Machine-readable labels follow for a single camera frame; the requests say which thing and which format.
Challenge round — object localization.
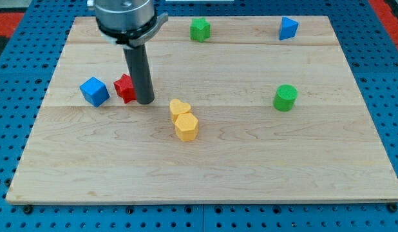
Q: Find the yellow hexagon block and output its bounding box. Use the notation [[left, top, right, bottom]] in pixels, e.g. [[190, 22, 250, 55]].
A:
[[175, 113, 198, 142]]

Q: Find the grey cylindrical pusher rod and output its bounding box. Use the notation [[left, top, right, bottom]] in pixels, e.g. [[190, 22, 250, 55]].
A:
[[124, 44, 155, 104]]

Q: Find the red star block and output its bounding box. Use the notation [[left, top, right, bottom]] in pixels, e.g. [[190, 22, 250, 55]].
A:
[[113, 73, 137, 104]]

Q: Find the green cylinder block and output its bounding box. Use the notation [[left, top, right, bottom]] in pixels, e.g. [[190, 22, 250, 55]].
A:
[[273, 84, 298, 111]]

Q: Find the blue cube block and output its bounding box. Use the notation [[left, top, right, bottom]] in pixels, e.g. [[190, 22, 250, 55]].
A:
[[80, 77, 109, 107]]

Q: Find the yellow heart block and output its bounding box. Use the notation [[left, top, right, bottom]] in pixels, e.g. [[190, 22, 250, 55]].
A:
[[169, 99, 191, 123]]

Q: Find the light wooden board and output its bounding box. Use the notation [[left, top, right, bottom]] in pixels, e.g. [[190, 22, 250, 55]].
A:
[[6, 16, 398, 205]]

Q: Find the blue triangular prism block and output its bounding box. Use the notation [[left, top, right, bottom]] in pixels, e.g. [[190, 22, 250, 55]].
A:
[[279, 16, 299, 41]]

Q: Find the green star block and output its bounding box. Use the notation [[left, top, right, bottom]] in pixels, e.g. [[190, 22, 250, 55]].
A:
[[190, 17, 211, 43]]

